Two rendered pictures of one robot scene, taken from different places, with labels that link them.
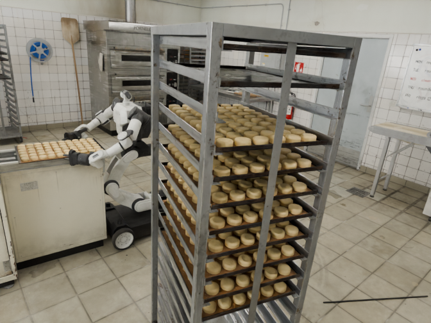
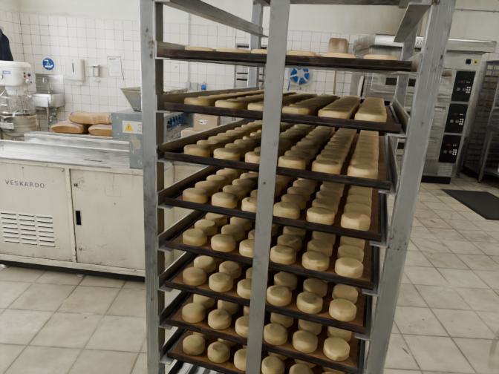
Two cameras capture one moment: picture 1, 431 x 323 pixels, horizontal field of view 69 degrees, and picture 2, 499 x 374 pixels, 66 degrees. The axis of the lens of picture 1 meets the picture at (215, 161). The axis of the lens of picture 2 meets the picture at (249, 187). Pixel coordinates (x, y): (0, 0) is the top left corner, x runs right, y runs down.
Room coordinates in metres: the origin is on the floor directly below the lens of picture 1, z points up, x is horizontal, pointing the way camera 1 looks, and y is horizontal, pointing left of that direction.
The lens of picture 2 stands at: (0.40, -0.59, 1.48)
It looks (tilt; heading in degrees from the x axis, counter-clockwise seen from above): 17 degrees down; 42
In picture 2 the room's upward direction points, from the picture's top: 4 degrees clockwise
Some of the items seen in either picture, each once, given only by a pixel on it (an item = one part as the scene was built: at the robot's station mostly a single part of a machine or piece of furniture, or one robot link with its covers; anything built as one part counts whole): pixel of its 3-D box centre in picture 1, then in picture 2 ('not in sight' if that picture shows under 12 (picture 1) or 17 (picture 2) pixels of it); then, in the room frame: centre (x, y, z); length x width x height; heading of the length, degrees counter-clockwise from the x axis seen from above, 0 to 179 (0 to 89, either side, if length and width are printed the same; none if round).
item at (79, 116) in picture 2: not in sight; (93, 117); (3.24, 5.26, 0.62); 0.72 x 0.42 x 0.17; 138
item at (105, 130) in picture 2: not in sight; (108, 128); (3.37, 5.07, 0.47); 0.72 x 0.42 x 0.17; 47
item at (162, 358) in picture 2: (177, 264); (219, 285); (1.10, 0.13, 0.87); 0.64 x 0.03 x 0.03; 25
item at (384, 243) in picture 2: (265, 179); (379, 186); (1.26, -0.23, 1.23); 0.64 x 0.03 x 0.03; 25
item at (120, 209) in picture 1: (138, 210); not in sight; (2.68, 0.72, 0.19); 0.64 x 0.52 x 0.33; 126
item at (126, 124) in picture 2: not in sight; (158, 133); (1.97, 1.70, 1.01); 0.72 x 0.33 x 0.34; 36
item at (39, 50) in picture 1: (42, 70); (298, 96); (5.73, 3.24, 1.10); 0.41 x 0.17 x 1.10; 132
